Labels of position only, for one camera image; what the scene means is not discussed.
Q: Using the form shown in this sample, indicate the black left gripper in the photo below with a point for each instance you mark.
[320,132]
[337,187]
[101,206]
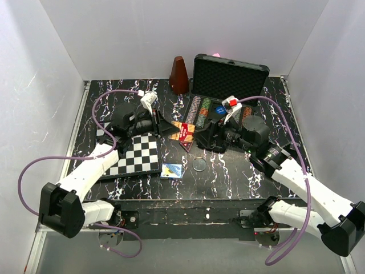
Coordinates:
[165,128]

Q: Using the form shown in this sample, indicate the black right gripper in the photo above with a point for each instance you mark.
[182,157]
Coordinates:
[217,127]

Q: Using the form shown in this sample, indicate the red playing card box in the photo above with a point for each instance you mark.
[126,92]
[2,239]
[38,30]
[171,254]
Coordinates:
[185,133]

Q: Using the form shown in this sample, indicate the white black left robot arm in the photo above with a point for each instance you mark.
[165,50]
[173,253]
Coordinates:
[62,207]

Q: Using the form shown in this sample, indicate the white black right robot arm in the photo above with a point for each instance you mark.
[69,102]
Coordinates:
[337,221]

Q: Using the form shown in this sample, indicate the black red all-in triangle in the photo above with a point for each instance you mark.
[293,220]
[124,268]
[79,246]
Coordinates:
[186,146]

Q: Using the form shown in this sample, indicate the pink grey chip stack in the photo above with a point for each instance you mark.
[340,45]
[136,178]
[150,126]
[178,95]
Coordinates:
[190,118]

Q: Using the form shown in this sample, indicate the clear round dealer button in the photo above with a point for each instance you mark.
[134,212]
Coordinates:
[199,164]

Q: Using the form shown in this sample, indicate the blue small blind button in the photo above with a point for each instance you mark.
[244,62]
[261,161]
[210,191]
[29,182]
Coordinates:
[220,110]

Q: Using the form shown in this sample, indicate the green yellow chip stack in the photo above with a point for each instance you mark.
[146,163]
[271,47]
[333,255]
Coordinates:
[205,107]

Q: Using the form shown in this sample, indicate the black white chessboard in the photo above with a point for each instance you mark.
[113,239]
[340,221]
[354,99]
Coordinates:
[143,157]

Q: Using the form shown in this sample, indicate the blue playing card box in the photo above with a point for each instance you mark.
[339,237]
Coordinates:
[171,171]

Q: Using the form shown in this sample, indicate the brown wooden metronome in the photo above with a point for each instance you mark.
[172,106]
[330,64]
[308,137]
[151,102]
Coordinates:
[178,79]

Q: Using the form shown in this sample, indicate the orange black chip stack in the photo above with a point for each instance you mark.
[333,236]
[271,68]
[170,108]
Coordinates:
[247,112]

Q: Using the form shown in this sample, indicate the black poker chip case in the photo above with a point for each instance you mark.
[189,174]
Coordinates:
[217,78]

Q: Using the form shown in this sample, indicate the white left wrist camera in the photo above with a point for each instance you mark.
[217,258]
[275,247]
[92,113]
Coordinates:
[147,98]

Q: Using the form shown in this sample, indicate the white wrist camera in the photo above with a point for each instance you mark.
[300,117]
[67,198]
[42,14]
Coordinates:
[232,106]
[147,98]

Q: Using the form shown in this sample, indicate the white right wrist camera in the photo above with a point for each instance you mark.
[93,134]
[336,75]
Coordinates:
[232,106]

